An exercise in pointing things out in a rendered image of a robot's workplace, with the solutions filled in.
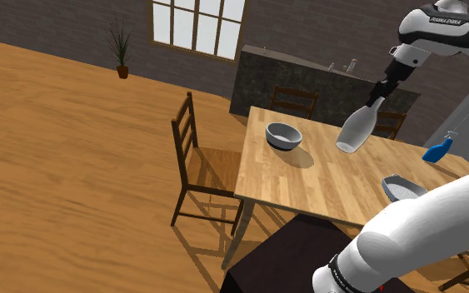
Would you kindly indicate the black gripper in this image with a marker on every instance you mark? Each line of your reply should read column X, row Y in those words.
column 396, row 73

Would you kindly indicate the grey glass bottle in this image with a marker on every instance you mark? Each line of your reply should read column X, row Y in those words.
column 356, row 130

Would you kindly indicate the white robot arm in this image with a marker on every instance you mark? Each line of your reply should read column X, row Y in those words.
column 421, row 231

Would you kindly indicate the dark wooden chair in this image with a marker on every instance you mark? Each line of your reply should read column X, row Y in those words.
column 392, row 121
column 293, row 94
column 185, row 134
column 467, row 274

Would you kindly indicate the blue spray bottle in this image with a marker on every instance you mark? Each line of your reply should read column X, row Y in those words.
column 437, row 153

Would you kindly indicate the dark stone counter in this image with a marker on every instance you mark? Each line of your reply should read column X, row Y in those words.
column 291, row 77

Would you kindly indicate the grey ribbed pan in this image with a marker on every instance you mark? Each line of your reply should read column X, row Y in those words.
column 400, row 190

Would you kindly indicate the grey bowl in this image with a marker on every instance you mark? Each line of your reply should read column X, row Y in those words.
column 282, row 136

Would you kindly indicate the wooden dining table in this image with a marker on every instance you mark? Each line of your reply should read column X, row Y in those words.
column 319, row 182

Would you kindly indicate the dark robot stand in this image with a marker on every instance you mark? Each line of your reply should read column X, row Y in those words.
column 287, row 255

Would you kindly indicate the potted plant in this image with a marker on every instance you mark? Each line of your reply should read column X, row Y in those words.
column 121, row 48

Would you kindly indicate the wooden frame window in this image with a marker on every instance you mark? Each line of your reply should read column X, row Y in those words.
column 197, row 24

